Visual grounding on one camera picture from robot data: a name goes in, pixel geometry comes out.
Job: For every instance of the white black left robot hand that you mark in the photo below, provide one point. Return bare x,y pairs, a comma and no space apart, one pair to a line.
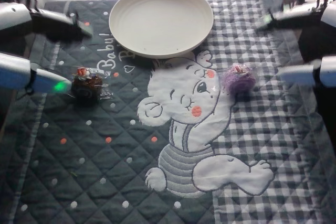
15,15

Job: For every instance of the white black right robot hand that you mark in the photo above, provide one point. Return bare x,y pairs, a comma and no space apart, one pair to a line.
329,14

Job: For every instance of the plastic-wrapped chocolate roll cake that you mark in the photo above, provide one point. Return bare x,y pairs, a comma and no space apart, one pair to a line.
85,87

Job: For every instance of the plastic-wrapped purple roll cake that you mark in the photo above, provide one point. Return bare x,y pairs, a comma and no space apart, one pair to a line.
240,81

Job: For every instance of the white round plate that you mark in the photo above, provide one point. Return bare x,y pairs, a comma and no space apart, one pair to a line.
160,22

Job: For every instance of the grey quilt with printed bear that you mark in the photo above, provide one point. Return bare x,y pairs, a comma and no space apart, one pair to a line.
105,142

